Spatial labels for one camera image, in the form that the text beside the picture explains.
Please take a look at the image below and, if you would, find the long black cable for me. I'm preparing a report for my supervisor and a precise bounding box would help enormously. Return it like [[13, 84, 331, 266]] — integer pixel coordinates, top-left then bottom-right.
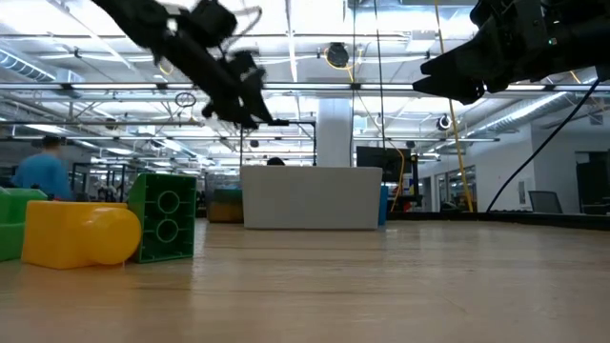
[[373, 0, 386, 150]]

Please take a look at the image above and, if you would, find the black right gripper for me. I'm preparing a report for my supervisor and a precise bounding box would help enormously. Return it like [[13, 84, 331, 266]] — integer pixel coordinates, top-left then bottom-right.
[[411, 0, 555, 107]]

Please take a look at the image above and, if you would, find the grey office chair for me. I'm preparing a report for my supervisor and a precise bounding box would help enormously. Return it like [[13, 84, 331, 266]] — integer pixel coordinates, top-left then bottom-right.
[[527, 190, 564, 214]]

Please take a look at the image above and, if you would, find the black hanging cable loop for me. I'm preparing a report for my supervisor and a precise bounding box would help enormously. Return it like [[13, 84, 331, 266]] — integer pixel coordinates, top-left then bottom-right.
[[174, 91, 197, 110]]

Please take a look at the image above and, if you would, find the black background monitor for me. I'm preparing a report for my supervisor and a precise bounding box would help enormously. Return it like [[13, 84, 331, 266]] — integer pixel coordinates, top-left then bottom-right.
[[356, 146, 413, 184]]

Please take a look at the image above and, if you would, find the teal plastic bin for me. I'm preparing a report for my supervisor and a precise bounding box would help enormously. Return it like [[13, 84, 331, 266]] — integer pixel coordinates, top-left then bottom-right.
[[378, 184, 391, 227]]

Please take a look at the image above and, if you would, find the light grey plastic bin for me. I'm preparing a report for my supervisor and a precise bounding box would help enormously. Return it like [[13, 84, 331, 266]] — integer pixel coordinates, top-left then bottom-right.
[[239, 165, 384, 232]]

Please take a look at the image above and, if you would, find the green two-stud brick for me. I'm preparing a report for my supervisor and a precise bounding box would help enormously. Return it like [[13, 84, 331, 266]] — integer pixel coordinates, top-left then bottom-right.
[[0, 187, 49, 262]]

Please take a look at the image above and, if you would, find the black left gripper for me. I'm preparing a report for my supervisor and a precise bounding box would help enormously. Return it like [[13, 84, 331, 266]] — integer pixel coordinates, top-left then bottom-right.
[[158, 37, 276, 131]]

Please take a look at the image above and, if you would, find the dark green two-hole brick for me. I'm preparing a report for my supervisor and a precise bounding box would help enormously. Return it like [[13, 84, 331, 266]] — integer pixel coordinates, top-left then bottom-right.
[[127, 171, 198, 265]]

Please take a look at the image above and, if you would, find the yellow single-stud brick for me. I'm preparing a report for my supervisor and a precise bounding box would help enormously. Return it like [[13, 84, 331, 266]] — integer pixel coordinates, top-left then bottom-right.
[[20, 200, 143, 271]]

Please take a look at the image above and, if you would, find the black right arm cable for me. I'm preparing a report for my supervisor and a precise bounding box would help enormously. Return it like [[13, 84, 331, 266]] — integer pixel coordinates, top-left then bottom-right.
[[485, 78, 602, 213]]

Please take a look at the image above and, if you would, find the black metal rig frame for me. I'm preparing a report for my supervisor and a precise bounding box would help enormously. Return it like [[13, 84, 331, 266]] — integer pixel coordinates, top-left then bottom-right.
[[238, 119, 317, 168]]

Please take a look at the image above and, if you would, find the black cabinet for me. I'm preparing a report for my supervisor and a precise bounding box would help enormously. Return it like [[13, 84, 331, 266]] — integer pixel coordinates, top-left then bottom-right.
[[574, 151, 610, 215]]

